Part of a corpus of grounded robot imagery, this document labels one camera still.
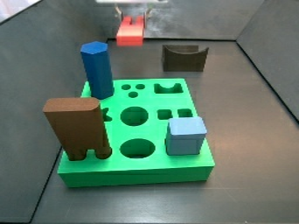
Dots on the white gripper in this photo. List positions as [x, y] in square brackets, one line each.
[148, 6]

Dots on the red double-square block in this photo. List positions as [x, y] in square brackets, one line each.
[131, 32]

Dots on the green shape-sorting board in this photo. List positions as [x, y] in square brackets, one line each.
[136, 113]

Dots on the brown double-peg block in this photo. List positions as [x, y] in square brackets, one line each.
[77, 124]

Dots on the dark blue hexagonal prism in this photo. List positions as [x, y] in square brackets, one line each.
[96, 64]

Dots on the black curved cradle stand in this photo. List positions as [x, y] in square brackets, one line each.
[183, 58]

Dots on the light blue cube block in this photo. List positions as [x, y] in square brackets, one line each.
[185, 133]

